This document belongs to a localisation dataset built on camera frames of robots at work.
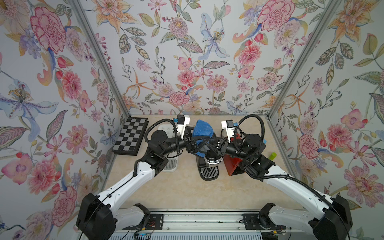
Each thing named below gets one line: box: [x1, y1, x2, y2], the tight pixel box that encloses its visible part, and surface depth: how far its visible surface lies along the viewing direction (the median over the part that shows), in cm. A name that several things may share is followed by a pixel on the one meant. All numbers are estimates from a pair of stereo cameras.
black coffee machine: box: [195, 156, 224, 181], surface depth 90 cm
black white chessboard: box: [112, 116, 149, 156], surface depth 103 cm
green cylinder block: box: [268, 152, 278, 161], surface depth 96 cm
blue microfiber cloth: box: [192, 119, 215, 158], surface depth 62 cm
